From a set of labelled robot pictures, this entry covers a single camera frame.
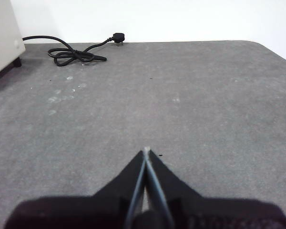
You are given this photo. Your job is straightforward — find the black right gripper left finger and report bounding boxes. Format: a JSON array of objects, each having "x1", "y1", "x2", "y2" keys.
[{"x1": 3, "y1": 150, "x2": 147, "y2": 229}]

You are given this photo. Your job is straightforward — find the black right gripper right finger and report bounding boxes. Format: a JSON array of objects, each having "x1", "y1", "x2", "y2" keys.
[{"x1": 146, "y1": 149, "x2": 286, "y2": 229}]

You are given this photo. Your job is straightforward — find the cream Toshiba toaster oven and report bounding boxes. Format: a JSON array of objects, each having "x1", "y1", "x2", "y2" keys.
[{"x1": 0, "y1": 0, "x2": 26, "y2": 86}]

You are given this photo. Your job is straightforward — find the black oven power cable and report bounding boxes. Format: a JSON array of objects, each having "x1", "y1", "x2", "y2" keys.
[{"x1": 22, "y1": 32, "x2": 126, "y2": 67}]

